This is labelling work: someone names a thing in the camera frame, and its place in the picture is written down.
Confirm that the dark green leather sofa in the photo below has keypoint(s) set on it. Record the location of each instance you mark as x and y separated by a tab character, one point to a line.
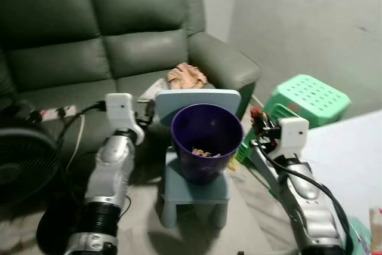
119	4

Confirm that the crumpled pink beige cloth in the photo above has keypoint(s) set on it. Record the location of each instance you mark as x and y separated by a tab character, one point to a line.
186	76

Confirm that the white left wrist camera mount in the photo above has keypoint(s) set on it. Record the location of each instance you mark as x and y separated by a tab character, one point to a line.
119	108

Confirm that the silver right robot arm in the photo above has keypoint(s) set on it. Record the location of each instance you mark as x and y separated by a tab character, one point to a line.
304	207

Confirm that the green plastic stool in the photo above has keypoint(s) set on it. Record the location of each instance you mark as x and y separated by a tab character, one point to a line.
310	97

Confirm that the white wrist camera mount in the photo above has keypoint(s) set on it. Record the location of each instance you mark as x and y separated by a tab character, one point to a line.
119	108
292	132

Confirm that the trash pieces inside bin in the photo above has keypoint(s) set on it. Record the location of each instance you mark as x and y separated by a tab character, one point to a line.
205	152

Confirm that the teal plastic bag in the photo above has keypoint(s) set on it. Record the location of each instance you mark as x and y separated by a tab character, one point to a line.
359	237

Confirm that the brown cardboard piece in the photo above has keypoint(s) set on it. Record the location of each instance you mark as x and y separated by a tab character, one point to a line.
376	231

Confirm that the black floor fan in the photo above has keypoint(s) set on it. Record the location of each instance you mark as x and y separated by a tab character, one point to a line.
24	165

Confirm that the white paper sheet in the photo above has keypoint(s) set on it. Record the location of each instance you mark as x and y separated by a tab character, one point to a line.
154	91

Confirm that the small yellow object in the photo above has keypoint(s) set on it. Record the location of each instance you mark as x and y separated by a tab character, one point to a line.
232	163

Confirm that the small light blue chair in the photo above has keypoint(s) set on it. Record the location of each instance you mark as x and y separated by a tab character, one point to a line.
197	97

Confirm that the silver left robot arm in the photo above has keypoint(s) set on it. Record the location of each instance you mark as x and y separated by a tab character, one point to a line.
110	171

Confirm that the white power strip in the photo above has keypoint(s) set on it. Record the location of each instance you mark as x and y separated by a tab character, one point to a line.
59	111

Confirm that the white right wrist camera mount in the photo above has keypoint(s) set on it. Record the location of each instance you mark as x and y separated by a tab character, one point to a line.
292	132

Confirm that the small red trash piece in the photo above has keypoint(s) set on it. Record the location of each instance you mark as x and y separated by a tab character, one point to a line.
256	112

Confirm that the purple plastic rubbish bin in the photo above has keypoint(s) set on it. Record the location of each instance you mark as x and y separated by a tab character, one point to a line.
206	170

